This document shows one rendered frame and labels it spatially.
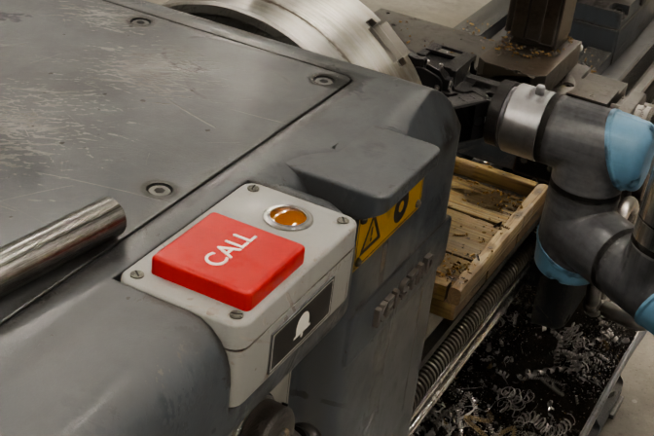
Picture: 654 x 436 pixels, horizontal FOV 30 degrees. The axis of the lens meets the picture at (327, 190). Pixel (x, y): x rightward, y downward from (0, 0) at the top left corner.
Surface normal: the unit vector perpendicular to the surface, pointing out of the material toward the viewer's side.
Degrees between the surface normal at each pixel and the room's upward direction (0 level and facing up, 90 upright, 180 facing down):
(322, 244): 0
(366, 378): 89
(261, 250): 0
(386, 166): 0
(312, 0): 13
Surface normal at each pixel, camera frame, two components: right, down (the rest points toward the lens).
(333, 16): 0.44, -0.69
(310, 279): 0.88, 0.31
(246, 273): 0.11, -0.87
